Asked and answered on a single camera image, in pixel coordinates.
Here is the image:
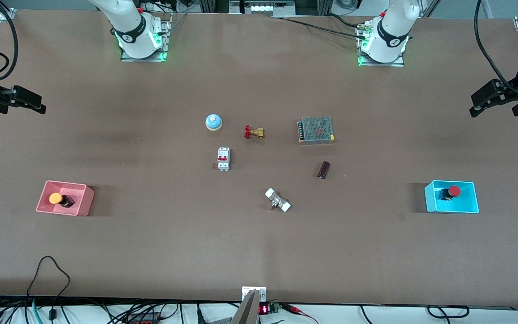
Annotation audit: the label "red alligator clip lead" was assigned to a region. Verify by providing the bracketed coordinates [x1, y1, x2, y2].
[281, 304, 320, 324]

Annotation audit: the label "metal fitting white caps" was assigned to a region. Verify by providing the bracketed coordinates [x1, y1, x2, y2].
[265, 188, 292, 213]

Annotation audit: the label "cyan plastic bin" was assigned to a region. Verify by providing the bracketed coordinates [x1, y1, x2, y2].
[424, 180, 479, 214]

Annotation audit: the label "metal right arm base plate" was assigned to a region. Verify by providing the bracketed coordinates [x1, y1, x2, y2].
[120, 13, 173, 63]

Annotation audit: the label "white red circuit breaker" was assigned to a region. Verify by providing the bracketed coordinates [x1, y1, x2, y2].
[217, 147, 231, 171]

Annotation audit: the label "black table power cable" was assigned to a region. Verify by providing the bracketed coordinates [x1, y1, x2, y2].
[272, 13, 368, 39]

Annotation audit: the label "black coiled floor cable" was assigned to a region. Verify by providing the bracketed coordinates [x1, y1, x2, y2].
[427, 305, 470, 320]

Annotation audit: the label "yellow push button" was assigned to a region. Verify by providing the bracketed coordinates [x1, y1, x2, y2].
[49, 193, 76, 208]

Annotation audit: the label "thin black looped cable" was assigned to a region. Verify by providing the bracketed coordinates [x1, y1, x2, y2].
[27, 256, 71, 317]

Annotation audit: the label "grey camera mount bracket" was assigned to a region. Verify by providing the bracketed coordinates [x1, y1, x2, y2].
[231, 286, 268, 324]

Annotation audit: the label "red push button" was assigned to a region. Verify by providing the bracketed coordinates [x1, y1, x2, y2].
[439, 185, 462, 201]

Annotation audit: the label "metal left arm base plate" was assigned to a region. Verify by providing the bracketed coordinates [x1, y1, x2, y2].
[357, 22, 405, 68]

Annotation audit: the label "pink plastic bin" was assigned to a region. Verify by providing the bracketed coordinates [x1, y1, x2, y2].
[36, 180, 95, 217]

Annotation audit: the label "metal mesh power supply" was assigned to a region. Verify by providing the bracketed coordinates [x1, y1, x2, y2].
[297, 116, 335, 144]

